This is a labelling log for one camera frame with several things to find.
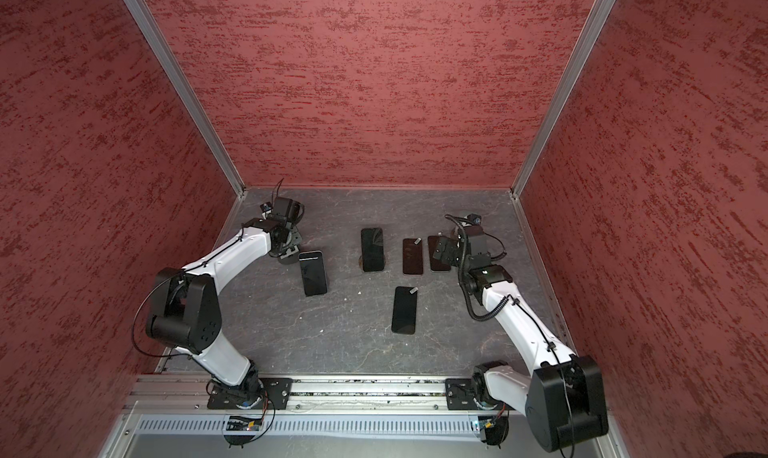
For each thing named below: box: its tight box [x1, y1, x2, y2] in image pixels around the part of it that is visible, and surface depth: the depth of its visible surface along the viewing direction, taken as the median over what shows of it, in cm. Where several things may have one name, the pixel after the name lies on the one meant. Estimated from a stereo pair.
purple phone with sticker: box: [402, 237, 423, 275], surface depth 102 cm
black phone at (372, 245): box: [361, 228, 385, 272], surface depth 96 cm
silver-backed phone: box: [391, 286, 419, 335], surface depth 91 cm
